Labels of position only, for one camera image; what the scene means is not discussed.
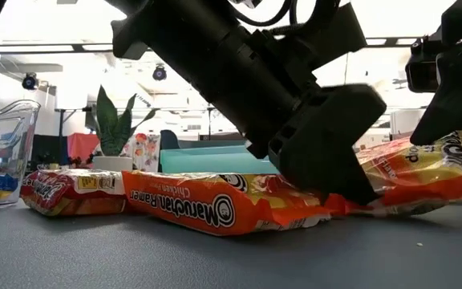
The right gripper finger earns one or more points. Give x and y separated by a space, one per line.
459 96

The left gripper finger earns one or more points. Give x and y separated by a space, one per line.
281 148
331 140

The orange chicken ramen packet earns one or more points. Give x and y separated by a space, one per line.
199 204
415 168

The red beef ramen packet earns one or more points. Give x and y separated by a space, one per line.
54 192

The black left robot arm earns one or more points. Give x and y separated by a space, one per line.
199 60

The green plastic tray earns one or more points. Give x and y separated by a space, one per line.
215 160

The dark teal plastic bin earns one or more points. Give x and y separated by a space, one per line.
168 140

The floral print cloth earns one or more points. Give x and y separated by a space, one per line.
147 150

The black ceiling spotlight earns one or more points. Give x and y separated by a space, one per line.
159 73
29 81

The snake plant in white pot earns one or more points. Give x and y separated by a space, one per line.
112 128

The red cloth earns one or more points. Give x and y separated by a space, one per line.
82 146

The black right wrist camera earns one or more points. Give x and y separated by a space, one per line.
421 74

